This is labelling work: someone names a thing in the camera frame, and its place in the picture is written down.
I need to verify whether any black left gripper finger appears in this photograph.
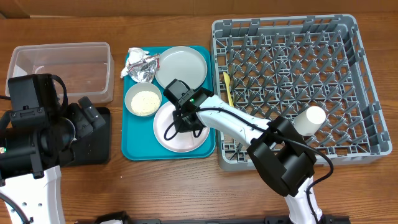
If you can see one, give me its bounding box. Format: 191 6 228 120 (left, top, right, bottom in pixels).
67 103 93 140
78 96 106 129

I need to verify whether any large pinkish white plate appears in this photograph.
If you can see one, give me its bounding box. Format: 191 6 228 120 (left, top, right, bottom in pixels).
153 102 210 152

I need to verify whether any grey bowl of rice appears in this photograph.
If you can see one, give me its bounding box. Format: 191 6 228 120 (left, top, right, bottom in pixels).
124 83 162 117

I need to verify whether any yellow plastic spoon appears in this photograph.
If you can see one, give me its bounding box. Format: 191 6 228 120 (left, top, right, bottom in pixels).
223 72 234 107

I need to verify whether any white paper cup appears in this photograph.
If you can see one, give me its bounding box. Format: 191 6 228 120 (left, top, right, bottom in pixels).
294 106 326 136

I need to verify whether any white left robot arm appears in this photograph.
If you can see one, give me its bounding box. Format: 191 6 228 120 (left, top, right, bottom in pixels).
1 73 111 223

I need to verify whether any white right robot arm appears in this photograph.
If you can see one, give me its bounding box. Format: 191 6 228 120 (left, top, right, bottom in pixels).
164 79 334 223

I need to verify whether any grey plastic dishwasher rack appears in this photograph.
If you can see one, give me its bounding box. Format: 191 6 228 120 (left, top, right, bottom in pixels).
211 14 392 165

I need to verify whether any black plastic tray bin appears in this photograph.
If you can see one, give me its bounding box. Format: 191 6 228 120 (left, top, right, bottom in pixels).
63 107 111 167

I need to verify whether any clear plastic bin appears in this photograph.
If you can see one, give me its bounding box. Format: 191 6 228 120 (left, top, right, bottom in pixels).
7 42 115 103

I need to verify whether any small grey plate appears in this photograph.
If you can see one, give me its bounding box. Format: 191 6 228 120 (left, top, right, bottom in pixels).
155 46 208 89

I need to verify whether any crumpled foil wrapper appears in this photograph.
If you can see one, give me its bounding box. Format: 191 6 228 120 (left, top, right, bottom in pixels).
127 54 160 83

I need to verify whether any crumpled white napkin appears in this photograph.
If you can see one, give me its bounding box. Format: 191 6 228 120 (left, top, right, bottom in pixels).
121 47 149 78

